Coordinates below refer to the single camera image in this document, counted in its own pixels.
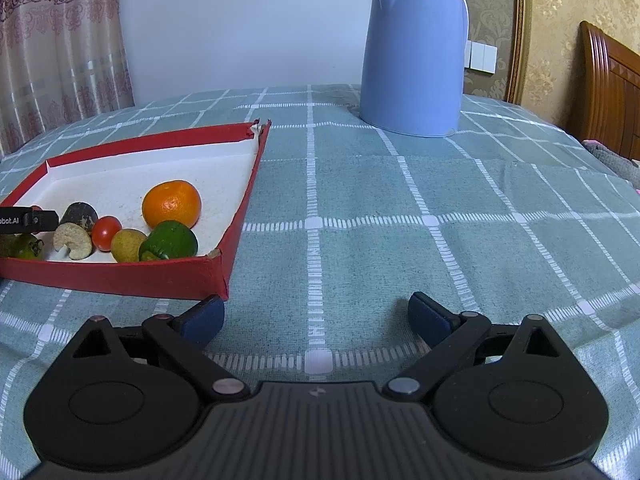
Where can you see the eggplant chunk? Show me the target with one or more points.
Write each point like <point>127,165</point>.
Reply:
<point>81,215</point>

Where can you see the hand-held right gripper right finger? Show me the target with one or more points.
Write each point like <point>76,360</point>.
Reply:
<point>430,319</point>

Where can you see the blue electric kettle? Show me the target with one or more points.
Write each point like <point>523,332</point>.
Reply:
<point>415,55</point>

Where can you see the teal checked bedsheet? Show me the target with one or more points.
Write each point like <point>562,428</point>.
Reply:
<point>400,220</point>

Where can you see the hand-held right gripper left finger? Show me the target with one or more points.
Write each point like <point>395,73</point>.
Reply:
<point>202,321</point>

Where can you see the gold frame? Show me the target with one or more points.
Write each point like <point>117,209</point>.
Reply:
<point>519,30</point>

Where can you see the white wall switch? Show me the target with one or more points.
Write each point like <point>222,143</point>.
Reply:
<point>482,56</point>

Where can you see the orange mandarin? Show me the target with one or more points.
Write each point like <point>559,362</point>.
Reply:
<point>171,204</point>

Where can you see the patterned beige curtain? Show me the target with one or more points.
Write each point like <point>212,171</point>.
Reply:
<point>55,45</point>

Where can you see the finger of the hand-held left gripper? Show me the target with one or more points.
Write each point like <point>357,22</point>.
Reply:
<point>42,220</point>

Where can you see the red cherry tomato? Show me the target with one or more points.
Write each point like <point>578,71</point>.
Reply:
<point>105,234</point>

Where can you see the grey cloth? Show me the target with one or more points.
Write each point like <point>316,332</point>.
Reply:
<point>617,160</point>

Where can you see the wooden headboard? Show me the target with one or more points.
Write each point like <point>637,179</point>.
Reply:
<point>610,95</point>

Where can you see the red cardboard box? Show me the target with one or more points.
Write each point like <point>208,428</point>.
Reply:
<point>150,175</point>

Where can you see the large green tomato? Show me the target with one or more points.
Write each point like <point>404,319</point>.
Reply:
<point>27,249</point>

